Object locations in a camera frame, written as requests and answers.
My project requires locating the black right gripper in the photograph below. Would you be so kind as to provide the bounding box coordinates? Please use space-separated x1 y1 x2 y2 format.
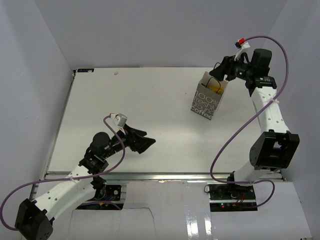
210 53 255 82

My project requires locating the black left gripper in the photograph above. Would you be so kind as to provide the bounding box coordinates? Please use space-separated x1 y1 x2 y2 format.
102 123 156 159

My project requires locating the large yellow M&M packet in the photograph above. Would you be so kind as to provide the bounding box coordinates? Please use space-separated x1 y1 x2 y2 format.
208 85 224 96

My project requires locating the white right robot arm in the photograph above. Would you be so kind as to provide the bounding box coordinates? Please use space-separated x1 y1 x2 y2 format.
209 48 300 200

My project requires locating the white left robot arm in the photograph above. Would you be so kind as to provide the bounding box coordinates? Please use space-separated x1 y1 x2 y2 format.
15 124 156 240

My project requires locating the brown paper coffee bag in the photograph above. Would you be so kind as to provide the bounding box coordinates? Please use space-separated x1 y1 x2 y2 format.
190 71 228 121

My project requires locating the blue label left corner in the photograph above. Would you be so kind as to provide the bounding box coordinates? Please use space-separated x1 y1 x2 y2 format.
76 68 95 73

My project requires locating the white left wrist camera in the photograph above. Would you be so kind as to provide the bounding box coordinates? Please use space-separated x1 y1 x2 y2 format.
110 113 128 131

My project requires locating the aluminium front rail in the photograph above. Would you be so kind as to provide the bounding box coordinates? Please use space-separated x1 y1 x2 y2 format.
44 172 283 182

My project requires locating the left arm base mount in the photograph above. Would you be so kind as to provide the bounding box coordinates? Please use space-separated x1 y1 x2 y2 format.
78 184 123 210

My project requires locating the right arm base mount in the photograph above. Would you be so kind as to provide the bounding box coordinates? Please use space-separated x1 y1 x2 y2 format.
203 184 258 213

